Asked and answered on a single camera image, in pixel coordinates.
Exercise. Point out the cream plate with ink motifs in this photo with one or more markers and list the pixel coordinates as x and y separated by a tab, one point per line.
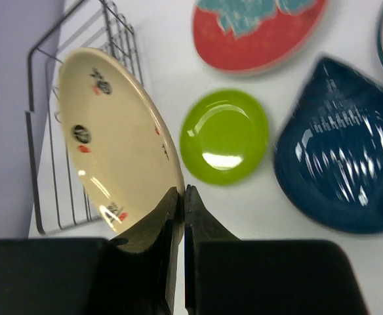
132	161

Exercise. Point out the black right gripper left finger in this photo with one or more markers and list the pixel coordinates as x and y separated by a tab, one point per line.
126	275

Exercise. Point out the red and teal floral plate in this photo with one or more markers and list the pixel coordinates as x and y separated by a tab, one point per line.
248	37

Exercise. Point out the dark blue leaf-shaped plate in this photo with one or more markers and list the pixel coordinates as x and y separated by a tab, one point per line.
329	156

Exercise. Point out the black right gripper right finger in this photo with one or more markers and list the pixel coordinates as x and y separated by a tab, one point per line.
226	275

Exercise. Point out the metal wire dish rack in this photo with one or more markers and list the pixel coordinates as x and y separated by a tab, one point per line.
60	202

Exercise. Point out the lime green round plate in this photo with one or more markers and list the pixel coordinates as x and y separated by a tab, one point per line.
224	137

